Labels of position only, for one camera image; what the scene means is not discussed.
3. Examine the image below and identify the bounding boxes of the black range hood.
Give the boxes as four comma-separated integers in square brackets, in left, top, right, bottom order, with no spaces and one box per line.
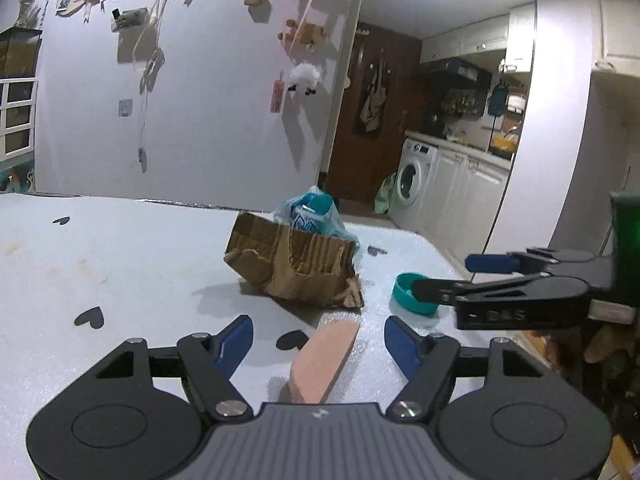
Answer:
[419,57,494,92]

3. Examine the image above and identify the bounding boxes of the torn brown cardboard piece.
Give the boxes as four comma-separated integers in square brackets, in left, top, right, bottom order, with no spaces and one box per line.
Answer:
[223,211,366,310]

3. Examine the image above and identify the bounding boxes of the white washing machine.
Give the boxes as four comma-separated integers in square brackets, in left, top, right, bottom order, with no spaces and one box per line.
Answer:
[391,138,441,234]

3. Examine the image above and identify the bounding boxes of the cloth bag hanging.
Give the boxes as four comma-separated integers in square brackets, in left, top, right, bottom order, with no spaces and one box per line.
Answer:
[357,62,389,134]

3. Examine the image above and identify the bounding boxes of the dark wooden door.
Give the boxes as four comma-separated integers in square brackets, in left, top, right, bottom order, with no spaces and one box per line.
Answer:
[326,22,424,207]

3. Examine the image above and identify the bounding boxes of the white plush sheep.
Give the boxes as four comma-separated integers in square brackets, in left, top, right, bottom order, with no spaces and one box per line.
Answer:
[287,62,324,98]

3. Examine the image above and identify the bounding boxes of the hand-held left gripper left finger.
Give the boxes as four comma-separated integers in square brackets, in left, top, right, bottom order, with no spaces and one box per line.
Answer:
[85,315,255,420]

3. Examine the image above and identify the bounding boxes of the wooden wall shelf with figures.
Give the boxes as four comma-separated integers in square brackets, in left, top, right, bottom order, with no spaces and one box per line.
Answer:
[279,19,327,50]

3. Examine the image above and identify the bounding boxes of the green plastic bag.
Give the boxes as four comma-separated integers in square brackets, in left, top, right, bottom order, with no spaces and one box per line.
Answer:
[374,172,399,217]

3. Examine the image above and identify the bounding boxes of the tall white cabinet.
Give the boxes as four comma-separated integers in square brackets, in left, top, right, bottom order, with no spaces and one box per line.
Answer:
[591,0,640,79]

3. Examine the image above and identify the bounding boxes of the pink sponge block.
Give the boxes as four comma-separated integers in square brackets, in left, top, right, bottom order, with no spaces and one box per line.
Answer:
[289,320,361,406]

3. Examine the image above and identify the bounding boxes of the blue plastic bag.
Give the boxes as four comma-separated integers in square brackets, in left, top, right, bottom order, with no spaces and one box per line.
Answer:
[272,185,362,252]

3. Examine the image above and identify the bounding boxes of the white kitchen wall cabinets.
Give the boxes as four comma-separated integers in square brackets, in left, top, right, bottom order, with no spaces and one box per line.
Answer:
[419,2,539,74]

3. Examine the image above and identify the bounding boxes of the dried flower bunch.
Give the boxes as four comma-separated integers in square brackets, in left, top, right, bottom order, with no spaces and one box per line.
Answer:
[16,0,44,27]

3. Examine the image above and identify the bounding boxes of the pink hanging tag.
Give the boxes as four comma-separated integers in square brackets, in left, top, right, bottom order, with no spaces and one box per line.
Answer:
[269,77,286,114]

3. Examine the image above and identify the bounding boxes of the white kitchen base cabinets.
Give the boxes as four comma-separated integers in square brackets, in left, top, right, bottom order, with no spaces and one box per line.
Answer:
[419,136,514,272]

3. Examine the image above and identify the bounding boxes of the blue hanging bag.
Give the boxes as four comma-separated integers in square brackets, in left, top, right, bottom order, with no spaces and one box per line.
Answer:
[486,80,509,117]

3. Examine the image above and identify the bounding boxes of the teal bowl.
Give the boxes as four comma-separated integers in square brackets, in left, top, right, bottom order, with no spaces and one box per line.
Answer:
[391,273,442,317]

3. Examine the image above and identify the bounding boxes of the small wall holder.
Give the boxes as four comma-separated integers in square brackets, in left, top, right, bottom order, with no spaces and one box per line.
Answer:
[110,7,149,32]

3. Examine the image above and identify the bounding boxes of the white shelf unit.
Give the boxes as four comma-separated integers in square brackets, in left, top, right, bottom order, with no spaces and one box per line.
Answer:
[0,27,44,194]

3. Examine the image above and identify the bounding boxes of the yellow container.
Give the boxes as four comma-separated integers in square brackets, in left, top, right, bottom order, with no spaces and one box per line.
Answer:
[489,132,519,157]

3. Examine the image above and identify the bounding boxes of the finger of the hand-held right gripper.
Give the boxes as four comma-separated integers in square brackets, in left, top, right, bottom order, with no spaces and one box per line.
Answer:
[464,247,597,274]
[410,271,552,307]

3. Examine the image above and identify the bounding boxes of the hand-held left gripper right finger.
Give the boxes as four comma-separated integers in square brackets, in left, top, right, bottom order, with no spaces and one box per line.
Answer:
[384,316,552,419]

